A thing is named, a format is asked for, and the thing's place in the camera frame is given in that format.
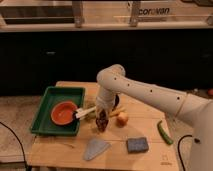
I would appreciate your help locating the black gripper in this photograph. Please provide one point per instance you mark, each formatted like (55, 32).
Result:
(102, 120)

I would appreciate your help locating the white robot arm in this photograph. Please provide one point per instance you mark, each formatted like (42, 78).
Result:
(193, 110)

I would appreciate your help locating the yellow apple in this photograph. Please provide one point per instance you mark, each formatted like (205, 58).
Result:
(122, 119)

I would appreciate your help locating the grey cloth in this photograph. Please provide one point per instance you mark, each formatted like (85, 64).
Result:
(94, 148)

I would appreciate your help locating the orange bowl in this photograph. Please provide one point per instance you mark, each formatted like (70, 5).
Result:
(62, 113)

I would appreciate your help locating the blue sponge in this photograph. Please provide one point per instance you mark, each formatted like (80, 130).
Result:
(137, 145)

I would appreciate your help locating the green plastic tray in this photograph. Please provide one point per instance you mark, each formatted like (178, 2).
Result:
(42, 123)

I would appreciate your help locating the green pepper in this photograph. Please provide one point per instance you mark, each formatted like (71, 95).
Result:
(167, 139)

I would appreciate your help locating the white handled brush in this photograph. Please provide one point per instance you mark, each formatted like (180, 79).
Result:
(83, 112)

